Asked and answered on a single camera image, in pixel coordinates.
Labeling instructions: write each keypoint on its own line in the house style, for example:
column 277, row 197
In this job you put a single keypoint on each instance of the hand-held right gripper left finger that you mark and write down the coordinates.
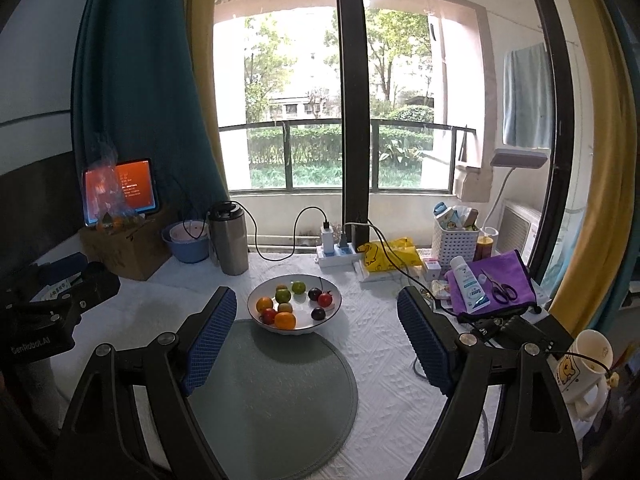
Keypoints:
column 210, row 340

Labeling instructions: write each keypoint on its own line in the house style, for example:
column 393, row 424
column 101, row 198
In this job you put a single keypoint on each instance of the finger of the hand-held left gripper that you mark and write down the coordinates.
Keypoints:
column 100, row 282
column 65, row 264

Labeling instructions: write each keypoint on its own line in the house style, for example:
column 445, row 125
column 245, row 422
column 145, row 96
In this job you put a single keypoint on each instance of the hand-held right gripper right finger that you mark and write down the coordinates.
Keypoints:
column 425, row 340

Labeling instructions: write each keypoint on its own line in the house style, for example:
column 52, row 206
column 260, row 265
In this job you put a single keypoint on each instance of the large red tomato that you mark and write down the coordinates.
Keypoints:
column 270, row 316

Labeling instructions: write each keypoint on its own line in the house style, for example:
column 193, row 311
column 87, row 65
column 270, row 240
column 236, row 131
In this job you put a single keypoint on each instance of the large orange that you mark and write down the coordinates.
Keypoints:
column 285, row 320

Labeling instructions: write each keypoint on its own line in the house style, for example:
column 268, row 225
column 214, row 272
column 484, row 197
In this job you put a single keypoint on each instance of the green tomato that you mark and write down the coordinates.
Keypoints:
column 283, row 295

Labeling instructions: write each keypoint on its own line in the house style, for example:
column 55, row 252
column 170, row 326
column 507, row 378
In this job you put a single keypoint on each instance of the white bowl with dark rim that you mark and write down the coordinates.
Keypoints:
column 301, row 306

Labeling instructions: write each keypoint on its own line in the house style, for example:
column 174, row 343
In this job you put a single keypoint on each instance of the small green fruit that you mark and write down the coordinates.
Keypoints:
column 299, row 287

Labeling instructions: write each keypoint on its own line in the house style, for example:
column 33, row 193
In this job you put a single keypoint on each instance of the small red tomato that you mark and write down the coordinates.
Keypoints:
column 325, row 300

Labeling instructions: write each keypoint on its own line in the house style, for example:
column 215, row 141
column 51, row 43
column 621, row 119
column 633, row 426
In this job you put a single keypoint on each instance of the dark purple plum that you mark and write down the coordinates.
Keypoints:
column 318, row 314
column 315, row 294

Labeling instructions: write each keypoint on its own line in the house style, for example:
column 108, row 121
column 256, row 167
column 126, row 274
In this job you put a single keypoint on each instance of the blue and white leaflet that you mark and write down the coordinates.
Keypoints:
column 57, row 290

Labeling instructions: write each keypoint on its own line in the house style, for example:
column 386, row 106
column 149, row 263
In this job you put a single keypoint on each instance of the cardboard box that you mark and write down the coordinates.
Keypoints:
column 125, row 255

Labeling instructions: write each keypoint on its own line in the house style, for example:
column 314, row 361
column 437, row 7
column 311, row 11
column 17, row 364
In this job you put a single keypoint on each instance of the small orange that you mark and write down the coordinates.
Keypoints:
column 264, row 304

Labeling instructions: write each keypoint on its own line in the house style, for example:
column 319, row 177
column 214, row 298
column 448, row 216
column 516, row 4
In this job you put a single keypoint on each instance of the white lotion bottle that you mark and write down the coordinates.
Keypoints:
column 470, row 287

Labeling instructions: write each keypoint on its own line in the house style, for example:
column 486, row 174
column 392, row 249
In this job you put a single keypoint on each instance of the small white box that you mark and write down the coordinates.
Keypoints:
column 431, row 270

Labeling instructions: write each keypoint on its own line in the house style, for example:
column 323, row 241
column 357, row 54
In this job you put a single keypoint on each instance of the white tissue packet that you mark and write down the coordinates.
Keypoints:
column 375, row 272

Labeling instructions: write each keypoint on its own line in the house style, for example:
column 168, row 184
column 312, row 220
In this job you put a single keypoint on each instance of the yellow plastic bag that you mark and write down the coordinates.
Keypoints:
column 395, row 255

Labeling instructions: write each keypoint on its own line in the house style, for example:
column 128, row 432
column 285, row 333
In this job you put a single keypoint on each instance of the black scissors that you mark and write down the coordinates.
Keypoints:
column 500, row 290

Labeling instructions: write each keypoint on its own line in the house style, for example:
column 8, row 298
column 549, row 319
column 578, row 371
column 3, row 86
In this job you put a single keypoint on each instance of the blue plastic bowl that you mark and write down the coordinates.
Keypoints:
column 187, row 252

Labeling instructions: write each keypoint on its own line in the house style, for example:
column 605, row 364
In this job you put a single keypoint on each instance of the round grey-green placemat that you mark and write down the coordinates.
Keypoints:
column 280, row 400

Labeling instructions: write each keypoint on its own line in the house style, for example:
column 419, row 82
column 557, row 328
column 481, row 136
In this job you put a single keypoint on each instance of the stainless steel tumbler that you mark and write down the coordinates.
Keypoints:
column 230, row 245

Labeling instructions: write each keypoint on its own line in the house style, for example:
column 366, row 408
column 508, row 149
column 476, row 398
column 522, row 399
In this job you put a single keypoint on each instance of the tablet with orange screen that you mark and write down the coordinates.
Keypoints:
column 135, row 185

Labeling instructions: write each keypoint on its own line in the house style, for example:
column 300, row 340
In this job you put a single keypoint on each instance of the white perforated basket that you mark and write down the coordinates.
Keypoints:
column 455, row 240

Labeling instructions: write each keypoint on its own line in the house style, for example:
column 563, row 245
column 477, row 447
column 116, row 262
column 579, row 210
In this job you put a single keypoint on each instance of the brown jar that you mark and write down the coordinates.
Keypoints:
column 485, row 249

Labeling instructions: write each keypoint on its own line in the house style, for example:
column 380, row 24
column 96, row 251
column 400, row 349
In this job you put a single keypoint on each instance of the purple pouch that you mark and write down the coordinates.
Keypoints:
column 515, row 270

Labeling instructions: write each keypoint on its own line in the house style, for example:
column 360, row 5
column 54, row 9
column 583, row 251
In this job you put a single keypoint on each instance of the white power strip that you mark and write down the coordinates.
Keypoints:
column 340, row 258

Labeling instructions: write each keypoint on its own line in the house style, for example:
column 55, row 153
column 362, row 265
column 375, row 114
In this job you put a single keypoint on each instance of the white charger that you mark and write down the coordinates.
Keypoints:
column 327, row 240

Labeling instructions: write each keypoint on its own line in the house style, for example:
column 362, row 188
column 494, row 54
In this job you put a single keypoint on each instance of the outdoor air conditioner unit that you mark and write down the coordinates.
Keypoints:
column 520, row 230

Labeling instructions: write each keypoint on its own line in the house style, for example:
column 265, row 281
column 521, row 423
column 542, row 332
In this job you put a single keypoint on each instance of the white mug with duck print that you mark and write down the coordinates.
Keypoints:
column 582, row 375

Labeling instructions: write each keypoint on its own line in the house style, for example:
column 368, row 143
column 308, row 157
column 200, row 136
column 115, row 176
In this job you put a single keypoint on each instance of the balcony railing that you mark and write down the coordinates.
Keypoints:
column 287, row 155

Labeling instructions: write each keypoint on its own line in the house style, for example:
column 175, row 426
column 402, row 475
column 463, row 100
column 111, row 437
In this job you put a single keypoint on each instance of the white desk lamp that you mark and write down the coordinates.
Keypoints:
column 520, row 160

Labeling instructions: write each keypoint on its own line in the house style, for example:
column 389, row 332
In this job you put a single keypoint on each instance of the teal curtain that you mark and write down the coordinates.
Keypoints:
column 135, row 60

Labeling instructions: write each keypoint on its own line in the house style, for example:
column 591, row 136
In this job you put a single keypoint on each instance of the yellow curtain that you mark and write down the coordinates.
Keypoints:
column 590, row 185
column 205, row 60

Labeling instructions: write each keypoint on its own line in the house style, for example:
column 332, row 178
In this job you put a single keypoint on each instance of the hanging light blue towel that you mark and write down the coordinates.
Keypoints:
column 525, row 95

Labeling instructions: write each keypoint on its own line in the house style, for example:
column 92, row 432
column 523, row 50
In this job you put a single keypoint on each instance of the black window frame post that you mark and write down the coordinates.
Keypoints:
column 352, row 85

